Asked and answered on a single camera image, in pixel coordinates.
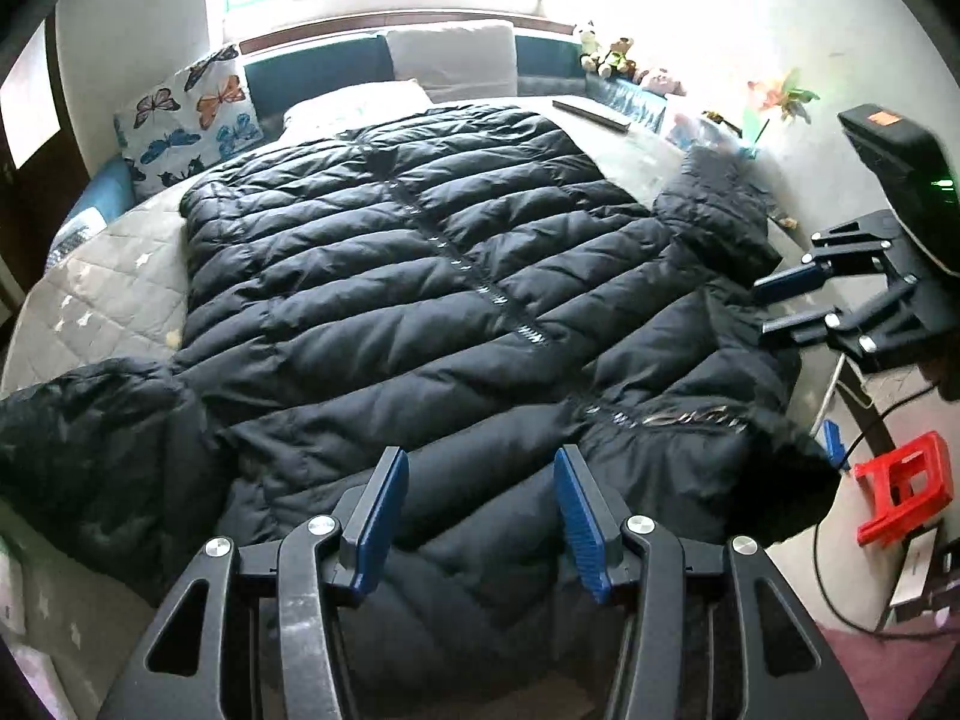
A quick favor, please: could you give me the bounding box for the dark remote control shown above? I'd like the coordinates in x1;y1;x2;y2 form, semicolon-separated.
553;97;632;134

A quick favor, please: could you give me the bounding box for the clear plastic bag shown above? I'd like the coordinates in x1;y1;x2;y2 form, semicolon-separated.
664;109;758;162

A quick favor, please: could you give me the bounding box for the red plastic stool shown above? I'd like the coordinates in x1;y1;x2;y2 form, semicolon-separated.
853;431;960;547

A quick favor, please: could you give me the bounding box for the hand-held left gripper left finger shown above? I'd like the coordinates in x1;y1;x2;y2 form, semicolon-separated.
97;446;410;720

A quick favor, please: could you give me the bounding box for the grey back cushion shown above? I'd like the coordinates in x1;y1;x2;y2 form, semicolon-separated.
386;21;518;102

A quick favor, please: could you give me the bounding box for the grey star quilted bed pad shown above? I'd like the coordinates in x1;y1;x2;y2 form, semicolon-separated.
0;94;796;720

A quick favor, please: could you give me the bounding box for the black puffer jacket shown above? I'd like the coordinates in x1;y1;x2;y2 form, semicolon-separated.
0;106;841;720

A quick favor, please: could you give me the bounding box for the brown and green plush toy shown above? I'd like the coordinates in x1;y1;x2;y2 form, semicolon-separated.
598;36;640;80

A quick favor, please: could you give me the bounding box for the pink plush toy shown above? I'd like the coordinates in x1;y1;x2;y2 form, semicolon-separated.
637;66;688;98

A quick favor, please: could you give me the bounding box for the wide teal back cushion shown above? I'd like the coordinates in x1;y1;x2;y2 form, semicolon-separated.
244;36;395;128

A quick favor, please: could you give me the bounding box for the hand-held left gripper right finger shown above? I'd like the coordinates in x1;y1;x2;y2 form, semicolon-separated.
553;444;871;720

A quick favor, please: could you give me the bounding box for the white flat box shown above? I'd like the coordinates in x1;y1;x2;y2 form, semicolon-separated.
889;529;943;623

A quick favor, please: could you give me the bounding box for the white butterfly print pillow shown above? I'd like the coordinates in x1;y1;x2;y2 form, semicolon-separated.
281;80;434;140

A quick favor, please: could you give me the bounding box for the white plush toy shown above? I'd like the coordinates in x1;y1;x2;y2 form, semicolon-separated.
574;19;607;73

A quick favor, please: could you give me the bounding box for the pink floor mat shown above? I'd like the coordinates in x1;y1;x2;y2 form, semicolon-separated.
817;621;960;720

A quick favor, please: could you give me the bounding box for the large butterfly print pillow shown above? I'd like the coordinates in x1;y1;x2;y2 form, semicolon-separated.
112;45;262;188

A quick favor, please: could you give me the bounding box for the small blue plastic object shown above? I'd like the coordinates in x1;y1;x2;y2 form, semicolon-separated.
821;420;849;476

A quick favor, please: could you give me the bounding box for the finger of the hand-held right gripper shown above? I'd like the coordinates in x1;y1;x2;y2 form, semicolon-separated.
752;211;912;308
760;277;925;374

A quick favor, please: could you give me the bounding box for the black cable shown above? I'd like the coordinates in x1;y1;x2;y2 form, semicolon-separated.
814;379;942;638

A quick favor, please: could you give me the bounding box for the wooden window sill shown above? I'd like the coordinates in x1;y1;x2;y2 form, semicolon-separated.
238;11;575;55

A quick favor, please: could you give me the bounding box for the white wall sheet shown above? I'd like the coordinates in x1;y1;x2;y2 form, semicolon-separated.
0;19;62;167

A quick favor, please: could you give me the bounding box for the narrow teal back cushion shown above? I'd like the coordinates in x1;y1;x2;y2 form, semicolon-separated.
516;34;587;82

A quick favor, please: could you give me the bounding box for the colourful pinwheel toy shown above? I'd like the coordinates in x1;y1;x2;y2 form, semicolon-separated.
745;69;821;145

